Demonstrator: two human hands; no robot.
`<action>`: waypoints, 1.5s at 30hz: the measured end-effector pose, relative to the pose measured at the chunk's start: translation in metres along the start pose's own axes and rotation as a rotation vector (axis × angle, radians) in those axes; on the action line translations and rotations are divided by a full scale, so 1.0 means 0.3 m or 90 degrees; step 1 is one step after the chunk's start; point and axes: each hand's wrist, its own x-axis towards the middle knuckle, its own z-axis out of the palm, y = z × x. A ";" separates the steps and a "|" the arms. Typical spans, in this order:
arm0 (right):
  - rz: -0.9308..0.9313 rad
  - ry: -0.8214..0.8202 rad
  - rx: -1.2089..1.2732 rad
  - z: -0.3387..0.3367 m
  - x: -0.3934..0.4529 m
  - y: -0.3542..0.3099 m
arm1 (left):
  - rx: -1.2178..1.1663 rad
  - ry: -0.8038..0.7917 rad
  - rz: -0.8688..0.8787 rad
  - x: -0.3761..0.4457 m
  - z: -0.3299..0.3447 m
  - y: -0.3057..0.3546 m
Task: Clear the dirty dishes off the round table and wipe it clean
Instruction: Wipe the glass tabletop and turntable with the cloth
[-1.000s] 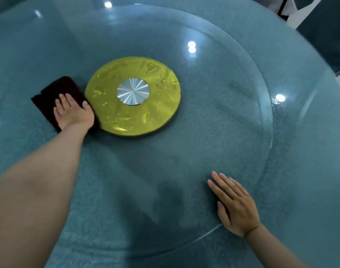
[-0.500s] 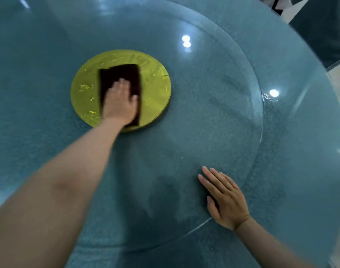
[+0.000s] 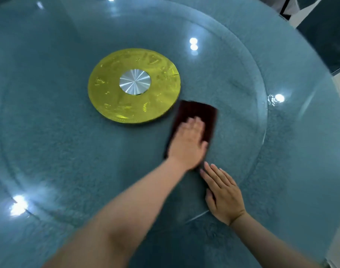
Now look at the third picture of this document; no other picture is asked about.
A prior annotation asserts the blue covered chair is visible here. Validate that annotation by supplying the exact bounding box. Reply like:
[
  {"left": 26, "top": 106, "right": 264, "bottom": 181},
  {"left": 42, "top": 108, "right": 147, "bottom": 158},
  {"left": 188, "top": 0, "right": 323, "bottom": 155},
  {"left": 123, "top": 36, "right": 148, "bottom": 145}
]
[{"left": 295, "top": 0, "right": 340, "bottom": 74}]

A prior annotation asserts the person's right forearm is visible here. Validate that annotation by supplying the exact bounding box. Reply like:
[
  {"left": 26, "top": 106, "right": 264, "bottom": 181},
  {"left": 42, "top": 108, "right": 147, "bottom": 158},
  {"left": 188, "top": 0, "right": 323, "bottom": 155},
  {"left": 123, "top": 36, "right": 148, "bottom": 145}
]
[{"left": 230, "top": 212, "right": 323, "bottom": 268}]

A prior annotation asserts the round glass turntable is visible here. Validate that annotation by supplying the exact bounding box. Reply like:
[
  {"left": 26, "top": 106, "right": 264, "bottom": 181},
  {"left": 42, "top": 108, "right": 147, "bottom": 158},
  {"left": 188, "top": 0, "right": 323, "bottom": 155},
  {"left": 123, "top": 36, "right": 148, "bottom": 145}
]
[{"left": 0, "top": 1, "right": 269, "bottom": 229}]

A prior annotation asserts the round blue table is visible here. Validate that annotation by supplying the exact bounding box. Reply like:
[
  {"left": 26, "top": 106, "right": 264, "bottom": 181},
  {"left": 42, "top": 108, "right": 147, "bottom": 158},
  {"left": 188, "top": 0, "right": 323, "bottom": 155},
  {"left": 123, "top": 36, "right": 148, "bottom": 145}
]
[{"left": 0, "top": 0, "right": 340, "bottom": 268}]

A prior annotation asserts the person's right hand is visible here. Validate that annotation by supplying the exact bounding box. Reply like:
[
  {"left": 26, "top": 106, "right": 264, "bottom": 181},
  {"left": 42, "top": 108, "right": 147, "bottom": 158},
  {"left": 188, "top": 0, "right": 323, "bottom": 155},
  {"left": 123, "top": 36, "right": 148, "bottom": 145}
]
[{"left": 200, "top": 162, "right": 246, "bottom": 226}]

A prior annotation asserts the dark red cloth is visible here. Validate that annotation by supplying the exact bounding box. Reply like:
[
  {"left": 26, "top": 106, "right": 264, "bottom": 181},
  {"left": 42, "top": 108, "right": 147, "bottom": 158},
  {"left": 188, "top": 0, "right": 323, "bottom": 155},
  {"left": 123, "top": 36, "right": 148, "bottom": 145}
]
[{"left": 164, "top": 100, "right": 218, "bottom": 169}]

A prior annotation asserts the yellow round disc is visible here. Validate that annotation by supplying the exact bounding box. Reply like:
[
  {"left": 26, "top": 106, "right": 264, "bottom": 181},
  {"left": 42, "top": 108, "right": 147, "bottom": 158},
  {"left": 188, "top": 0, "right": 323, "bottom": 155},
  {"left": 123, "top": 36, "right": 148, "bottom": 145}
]
[{"left": 87, "top": 48, "right": 182, "bottom": 124}]

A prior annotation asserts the person's left hand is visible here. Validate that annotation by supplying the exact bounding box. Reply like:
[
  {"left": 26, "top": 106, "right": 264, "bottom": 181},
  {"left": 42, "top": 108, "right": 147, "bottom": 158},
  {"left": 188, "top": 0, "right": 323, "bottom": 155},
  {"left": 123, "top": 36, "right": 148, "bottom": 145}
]
[{"left": 167, "top": 116, "right": 209, "bottom": 171}]

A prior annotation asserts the round white clothed table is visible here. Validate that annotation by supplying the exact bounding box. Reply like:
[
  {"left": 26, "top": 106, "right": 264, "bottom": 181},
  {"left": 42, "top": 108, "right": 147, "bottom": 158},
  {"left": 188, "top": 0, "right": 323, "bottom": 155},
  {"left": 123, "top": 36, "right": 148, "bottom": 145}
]
[{"left": 256, "top": 0, "right": 326, "bottom": 28}]

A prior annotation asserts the person's left forearm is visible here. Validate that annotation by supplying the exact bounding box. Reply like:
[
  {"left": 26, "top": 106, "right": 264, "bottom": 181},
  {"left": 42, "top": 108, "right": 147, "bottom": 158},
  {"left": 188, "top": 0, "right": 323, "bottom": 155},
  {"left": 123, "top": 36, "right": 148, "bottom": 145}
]
[{"left": 43, "top": 157, "right": 189, "bottom": 268}]

